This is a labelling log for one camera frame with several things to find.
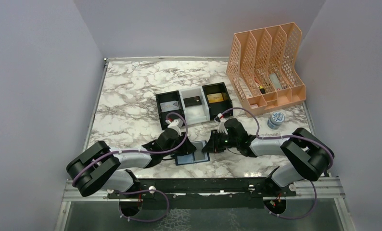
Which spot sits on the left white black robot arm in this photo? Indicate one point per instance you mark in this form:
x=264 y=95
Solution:
x=100 y=168

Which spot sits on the grey box in organizer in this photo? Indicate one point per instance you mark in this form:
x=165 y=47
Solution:
x=275 y=81

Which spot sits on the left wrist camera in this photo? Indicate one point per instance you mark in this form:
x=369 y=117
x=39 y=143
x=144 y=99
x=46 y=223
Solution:
x=175 y=124

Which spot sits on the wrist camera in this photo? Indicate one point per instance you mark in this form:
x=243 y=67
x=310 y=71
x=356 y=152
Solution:
x=221 y=127
x=175 y=124

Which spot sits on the black white three-compartment tray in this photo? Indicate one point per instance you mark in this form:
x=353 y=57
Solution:
x=196 y=114

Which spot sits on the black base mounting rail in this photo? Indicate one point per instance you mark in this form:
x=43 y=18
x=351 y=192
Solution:
x=256 y=186

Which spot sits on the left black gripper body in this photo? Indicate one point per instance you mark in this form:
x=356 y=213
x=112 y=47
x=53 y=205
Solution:
x=184 y=147

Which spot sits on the orange plastic file organizer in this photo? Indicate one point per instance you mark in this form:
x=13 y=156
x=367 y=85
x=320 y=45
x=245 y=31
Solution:
x=254 y=55

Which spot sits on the silver credit card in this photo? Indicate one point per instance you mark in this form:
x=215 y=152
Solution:
x=169 y=106

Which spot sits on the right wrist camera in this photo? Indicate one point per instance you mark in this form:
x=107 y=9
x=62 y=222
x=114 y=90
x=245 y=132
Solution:
x=221 y=127

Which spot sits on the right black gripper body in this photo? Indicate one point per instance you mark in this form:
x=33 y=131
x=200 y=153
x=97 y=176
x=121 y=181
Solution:
x=214 y=142

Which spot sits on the small white blue jar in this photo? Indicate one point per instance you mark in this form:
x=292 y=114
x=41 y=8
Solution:
x=275 y=120

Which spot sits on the gold credit card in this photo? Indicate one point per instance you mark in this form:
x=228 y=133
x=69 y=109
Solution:
x=215 y=98

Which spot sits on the yellow black item in organizer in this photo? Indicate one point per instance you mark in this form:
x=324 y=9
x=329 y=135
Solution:
x=262 y=89

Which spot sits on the navy blue card holder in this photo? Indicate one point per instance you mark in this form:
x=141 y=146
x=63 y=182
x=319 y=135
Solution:
x=196 y=157

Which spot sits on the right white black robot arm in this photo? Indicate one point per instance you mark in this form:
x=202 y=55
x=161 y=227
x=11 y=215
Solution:
x=308 y=157

